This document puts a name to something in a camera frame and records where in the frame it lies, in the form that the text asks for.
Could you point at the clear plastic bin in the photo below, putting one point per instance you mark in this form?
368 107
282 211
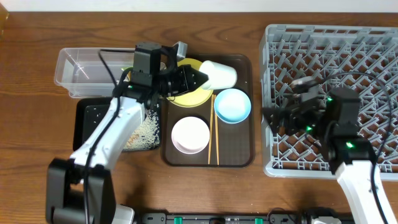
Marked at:
82 73

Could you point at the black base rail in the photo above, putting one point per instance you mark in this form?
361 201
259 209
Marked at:
282 218

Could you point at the white cup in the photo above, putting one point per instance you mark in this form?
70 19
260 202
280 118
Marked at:
219 76

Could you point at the yellow plate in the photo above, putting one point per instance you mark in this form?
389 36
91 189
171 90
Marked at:
195 98

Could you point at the grey dishwasher rack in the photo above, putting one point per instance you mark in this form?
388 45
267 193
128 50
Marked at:
363 59

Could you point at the white bowl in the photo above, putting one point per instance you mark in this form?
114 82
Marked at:
190 135

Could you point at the wooden chopstick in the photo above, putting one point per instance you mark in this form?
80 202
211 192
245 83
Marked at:
216 134
211 128

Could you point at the left wooden chopstick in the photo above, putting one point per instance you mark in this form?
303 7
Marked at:
211 128

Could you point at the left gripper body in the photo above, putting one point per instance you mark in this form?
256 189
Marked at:
185 81

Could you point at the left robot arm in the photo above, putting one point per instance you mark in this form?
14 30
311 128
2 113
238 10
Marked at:
80 189

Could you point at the brown serving tray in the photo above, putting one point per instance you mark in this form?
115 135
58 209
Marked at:
236 141

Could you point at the light blue bowl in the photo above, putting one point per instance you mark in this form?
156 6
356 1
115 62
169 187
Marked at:
232 106

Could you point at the spilled rice pile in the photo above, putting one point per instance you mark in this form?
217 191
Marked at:
147 135

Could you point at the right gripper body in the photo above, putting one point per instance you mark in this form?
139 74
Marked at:
286 115

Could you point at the black plastic tray bin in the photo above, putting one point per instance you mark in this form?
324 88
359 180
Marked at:
89 113

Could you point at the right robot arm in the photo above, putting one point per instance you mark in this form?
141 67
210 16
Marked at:
351 157

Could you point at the right wooden chopstick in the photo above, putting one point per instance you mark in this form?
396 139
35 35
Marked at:
216 134

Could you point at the green snack wrapper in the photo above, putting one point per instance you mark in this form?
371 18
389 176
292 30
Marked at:
126 74

